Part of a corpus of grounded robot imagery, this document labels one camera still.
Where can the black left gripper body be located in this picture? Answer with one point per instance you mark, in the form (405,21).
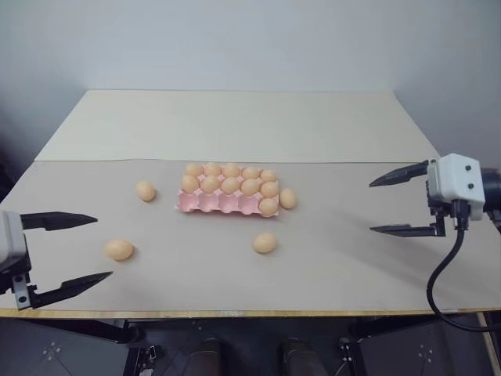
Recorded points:
(19,274)

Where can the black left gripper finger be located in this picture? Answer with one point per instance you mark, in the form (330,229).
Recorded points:
(66,288)
(58,221)

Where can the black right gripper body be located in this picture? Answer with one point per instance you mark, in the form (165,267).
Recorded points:
(440,207)

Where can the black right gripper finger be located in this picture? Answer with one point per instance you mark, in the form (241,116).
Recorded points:
(407,230)
(403,175)

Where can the pink egg tray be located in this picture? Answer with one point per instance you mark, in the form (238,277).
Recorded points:
(209,203)

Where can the brown egg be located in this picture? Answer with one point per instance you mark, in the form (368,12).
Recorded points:
(119,250)
(268,206)
(230,185)
(146,191)
(210,184)
(231,170)
(269,189)
(287,198)
(189,183)
(193,169)
(250,172)
(265,243)
(268,175)
(250,187)
(212,168)

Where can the black table leg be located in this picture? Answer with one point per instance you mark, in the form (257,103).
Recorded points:
(351,358)
(143,358)

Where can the dark rounded shape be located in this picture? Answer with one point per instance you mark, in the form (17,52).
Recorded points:
(207,358)
(299,358)

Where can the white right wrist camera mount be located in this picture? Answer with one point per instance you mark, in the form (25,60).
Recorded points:
(458,176)

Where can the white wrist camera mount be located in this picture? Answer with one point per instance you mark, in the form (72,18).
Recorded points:
(11,239)
(458,176)

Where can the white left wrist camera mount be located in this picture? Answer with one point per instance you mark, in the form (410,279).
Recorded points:
(11,239)

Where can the black table frame strut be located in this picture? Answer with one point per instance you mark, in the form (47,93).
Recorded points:
(86,331)

